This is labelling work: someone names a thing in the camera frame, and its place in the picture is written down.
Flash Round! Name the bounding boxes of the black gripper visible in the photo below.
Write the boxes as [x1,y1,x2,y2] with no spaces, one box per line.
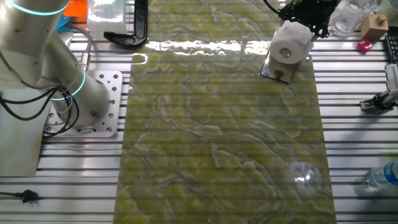
[277,0,340,40]

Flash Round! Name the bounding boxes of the white toilet paper roll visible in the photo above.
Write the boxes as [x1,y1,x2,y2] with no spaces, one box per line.
[268,20,314,65]

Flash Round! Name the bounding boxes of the chrome toilet paper holder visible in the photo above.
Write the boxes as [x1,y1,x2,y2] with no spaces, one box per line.
[259,26,307,84]

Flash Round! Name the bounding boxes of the clear glass mug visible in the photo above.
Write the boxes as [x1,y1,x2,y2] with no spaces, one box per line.
[328,0,379,38]

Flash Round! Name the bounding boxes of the small pink toy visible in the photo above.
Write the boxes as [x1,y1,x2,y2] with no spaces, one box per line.
[356,39,373,53]

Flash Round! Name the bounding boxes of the wooden block with peg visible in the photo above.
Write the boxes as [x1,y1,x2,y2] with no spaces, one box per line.
[359,13,389,42]

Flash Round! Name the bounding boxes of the black C-clamp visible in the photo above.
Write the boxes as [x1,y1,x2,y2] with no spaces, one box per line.
[103,0,149,47]

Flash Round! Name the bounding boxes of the green marble pattern mat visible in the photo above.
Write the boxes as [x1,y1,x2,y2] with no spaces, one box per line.
[112,0,337,224]

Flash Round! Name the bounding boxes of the clear water bottle blue label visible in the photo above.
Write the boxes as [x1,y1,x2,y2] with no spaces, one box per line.
[365,161,398,190]

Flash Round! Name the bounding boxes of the translucent plastic box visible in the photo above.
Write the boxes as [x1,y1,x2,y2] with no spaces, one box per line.
[86,0,127,41]

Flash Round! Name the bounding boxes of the gray paper sheet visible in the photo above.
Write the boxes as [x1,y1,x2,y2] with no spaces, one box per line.
[0,88,53,178]

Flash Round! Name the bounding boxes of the black power plug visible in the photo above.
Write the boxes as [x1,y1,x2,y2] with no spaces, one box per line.
[0,189,44,205]

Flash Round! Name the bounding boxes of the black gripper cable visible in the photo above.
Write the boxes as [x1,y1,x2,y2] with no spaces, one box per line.
[263,0,282,16]

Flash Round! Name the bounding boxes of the small silver clamp bracket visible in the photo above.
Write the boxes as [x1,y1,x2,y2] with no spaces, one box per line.
[359,89,398,114]

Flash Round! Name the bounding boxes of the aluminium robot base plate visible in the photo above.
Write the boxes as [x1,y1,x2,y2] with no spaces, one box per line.
[43,70,124,138]

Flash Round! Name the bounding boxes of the gray robot conduit cable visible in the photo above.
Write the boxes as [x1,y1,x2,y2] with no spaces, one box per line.
[65,22,94,73]

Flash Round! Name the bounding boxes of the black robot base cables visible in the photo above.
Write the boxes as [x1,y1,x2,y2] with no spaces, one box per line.
[0,86,80,138]

